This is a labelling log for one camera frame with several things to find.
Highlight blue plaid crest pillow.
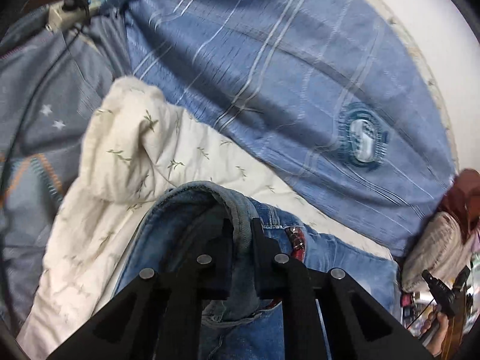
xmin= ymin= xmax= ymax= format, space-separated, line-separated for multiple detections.
xmin=106 ymin=0 xmax=455 ymax=257

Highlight brown headboard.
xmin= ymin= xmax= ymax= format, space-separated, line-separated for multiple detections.
xmin=439 ymin=168 xmax=480 ymax=243

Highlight cream leaf-print quilt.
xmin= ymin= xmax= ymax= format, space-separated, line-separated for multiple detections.
xmin=18 ymin=76 xmax=397 ymax=359

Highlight beige striped pillow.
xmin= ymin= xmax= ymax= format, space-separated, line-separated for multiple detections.
xmin=401 ymin=211 xmax=478 ymax=293

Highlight white power strip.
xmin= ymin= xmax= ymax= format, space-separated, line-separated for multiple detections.
xmin=46 ymin=0 xmax=104 ymax=32

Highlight blue denim jeans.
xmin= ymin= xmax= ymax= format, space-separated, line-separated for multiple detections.
xmin=115 ymin=181 xmax=400 ymax=359

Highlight grey-blue star bedsheet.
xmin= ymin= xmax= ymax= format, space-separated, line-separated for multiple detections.
xmin=1 ymin=8 xmax=130 ymax=333

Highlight right hand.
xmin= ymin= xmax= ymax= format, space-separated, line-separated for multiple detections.
xmin=421 ymin=306 xmax=449 ymax=357

